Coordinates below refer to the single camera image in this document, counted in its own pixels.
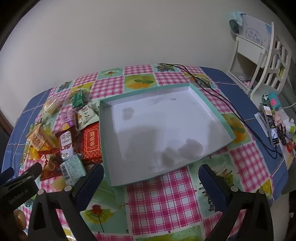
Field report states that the black phone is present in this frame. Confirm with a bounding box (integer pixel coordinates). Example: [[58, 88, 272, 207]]
[[259, 103, 280, 146]]

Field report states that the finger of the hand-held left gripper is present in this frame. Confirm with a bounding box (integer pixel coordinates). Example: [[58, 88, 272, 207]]
[[0, 167, 15, 184], [5, 162, 43, 186]]

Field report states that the yellow cake packet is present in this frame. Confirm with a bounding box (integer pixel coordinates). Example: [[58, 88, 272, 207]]
[[28, 144, 47, 160]]

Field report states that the brown door frame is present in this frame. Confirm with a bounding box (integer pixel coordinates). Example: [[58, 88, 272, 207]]
[[0, 109, 15, 138]]

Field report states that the pale blue printed box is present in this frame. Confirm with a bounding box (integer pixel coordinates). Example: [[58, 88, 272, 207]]
[[239, 14, 272, 48]]

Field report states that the beige cake roll packet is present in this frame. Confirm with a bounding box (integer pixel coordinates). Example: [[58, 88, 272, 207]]
[[26, 126, 56, 149]]

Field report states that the purple cake roll packet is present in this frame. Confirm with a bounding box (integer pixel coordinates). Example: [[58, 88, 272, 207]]
[[57, 109, 78, 132]]

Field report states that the round bread clear packet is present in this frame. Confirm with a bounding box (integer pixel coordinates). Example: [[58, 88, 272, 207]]
[[43, 97, 63, 114]]

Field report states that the white tray box teal rim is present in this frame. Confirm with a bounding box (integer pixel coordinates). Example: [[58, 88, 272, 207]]
[[99, 83, 237, 187]]

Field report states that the green striped clear packet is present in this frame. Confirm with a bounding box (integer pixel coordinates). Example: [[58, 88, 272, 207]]
[[35, 115, 56, 130]]

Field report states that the pink plaid fruit-print tablecloth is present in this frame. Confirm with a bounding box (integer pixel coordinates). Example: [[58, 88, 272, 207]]
[[20, 64, 274, 241]]

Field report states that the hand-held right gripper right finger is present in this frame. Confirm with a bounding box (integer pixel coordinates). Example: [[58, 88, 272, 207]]
[[198, 164, 279, 241]]

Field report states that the pale bun clear wrapper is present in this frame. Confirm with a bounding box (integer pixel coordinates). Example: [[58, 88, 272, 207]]
[[51, 176, 70, 192]]

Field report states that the dark green snack packet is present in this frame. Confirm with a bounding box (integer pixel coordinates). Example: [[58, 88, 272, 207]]
[[72, 90, 85, 109]]

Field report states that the red packet flower label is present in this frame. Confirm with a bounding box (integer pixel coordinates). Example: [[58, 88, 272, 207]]
[[38, 160, 63, 181]]

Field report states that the person's left hand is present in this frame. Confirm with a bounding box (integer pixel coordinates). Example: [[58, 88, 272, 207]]
[[13, 209, 27, 233]]

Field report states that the maroon packet white label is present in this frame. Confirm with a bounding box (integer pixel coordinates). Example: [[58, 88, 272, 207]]
[[55, 126, 78, 160]]

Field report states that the teal pink small box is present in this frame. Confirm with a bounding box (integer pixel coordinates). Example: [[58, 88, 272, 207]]
[[262, 92, 281, 109]]

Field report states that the black cable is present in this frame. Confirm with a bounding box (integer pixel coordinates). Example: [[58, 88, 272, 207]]
[[157, 63, 281, 159]]

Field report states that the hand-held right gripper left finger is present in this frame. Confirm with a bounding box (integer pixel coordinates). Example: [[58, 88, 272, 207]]
[[27, 163, 104, 241]]

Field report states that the teal cloth bag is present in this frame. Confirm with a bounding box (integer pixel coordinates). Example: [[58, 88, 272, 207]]
[[229, 11, 245, 35]]

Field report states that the white shelf cabinet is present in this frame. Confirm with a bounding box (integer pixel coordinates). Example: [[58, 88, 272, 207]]
[[227, 35, 271, 93]]

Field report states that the red snack box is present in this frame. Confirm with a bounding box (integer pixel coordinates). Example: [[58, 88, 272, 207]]
[[81, 122, 103, 164]]

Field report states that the teal white snack packet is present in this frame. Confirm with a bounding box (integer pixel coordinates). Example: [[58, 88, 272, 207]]
[[60, 155, 87, 186]]

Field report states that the pile of small trinkets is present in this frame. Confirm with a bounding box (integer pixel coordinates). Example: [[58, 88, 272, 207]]
[[274, 109, 296, 167]]

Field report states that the white packet orange print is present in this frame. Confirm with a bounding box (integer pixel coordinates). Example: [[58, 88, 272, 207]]
[[76, 104, 99, 130]]

